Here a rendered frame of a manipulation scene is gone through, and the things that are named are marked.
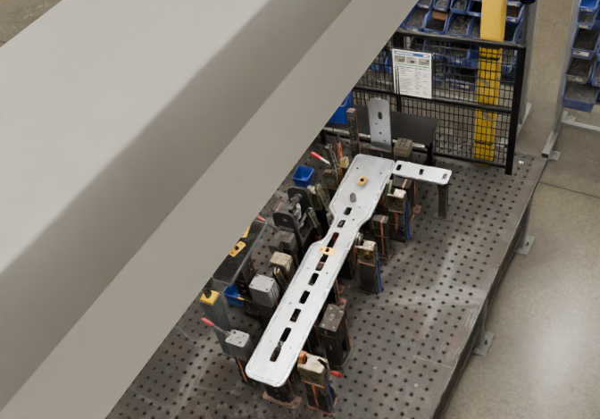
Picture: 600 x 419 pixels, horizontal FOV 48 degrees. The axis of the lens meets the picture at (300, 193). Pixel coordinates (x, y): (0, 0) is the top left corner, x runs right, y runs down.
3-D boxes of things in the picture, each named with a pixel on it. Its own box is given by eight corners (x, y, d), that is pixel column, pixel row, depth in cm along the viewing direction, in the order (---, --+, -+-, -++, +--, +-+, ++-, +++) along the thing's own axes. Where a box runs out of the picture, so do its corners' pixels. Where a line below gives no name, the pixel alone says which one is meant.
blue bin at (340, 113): (346, 124, 374) (344, 105, 365) (295, 119, 384) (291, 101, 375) (354, 104, 385) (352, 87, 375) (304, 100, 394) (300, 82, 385)
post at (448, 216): (451, 222, 359) (452, 184, 338) (431, 217, 363) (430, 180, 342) (454, 213, 363) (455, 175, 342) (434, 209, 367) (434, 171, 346)
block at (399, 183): (411, 227, 360) (409, 191, 340) (391, 222, 365) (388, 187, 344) (416, 214, 366) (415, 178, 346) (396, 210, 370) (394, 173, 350)
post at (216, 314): (235, 358, 321) (212, 306, 289) (220, 354, 324) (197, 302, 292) (242, 346, 325) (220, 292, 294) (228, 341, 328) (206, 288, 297)
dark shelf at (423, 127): (428, 149, 356) (428, 145, 354) (276, 121, 390) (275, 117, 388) (439, 122, 369) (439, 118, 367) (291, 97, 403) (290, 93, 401)
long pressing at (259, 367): (288, 391, 274) (287, 389, 273) (239, 374, 282) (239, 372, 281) (397, 161, 355) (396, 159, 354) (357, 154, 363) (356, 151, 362)
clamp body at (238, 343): (259, 391, 307) (243, 350, 282) (237, 384, 312) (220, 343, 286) (268, 373, 313) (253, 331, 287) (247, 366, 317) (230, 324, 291)
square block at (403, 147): (410, 196, 375) (407, 149, 350) (395, 194, 378) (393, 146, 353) (413, 187, 380) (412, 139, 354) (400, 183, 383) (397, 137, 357)
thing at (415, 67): (433, 100, 360) (433, 52, 338) (392, 94, 368) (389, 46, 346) (434, 98, 361) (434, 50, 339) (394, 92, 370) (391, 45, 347)
